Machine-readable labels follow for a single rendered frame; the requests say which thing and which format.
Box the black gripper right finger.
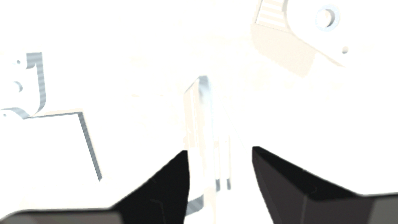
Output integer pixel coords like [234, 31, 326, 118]
[251, 146, 398, 224]

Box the white flat plate with holes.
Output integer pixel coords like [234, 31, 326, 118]
[0, 52, 46, 123]

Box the white rounded plate with two holes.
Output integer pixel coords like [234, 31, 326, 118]
[281, 0, 376, 67]

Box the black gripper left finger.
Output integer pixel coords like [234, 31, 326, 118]
[0, 150, 190, 224]

